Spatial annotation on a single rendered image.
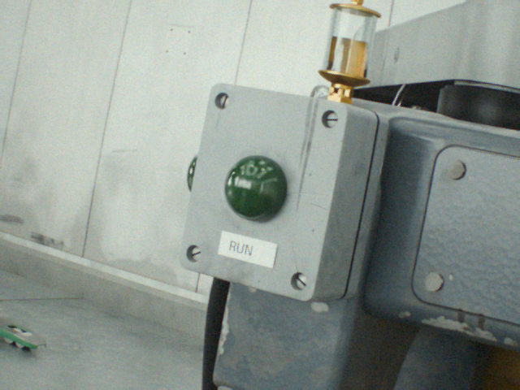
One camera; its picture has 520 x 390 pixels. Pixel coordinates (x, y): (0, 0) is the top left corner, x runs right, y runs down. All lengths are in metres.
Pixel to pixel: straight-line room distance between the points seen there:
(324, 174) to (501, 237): 0.09
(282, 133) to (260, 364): 0.13
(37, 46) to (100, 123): 0.92
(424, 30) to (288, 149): 0.27
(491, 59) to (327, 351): 0.21
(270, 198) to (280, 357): 0.10
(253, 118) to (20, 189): 7.42
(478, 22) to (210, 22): 6.36
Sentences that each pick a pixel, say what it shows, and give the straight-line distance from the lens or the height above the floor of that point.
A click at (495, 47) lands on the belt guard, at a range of 0.62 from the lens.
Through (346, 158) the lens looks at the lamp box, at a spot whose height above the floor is 1.31.
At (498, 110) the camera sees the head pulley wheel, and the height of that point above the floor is 1.35.
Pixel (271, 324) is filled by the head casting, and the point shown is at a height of 1.22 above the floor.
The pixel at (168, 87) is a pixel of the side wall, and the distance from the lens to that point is 7.08.
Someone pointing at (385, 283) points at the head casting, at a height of 1.25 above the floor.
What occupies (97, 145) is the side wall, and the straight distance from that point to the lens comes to 7.41.
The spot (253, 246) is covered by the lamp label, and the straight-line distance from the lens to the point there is 0.49.
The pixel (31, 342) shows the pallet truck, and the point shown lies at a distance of 5.51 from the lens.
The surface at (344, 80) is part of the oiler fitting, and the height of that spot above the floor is 1.35.
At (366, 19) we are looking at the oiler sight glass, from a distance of 0.56.
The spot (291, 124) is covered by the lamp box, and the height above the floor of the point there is 1.32.
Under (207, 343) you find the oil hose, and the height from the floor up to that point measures 1.19.
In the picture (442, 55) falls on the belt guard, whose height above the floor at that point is 1.38.
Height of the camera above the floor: 1.31
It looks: 3 degrees down
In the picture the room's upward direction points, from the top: 11 degrees clockwise
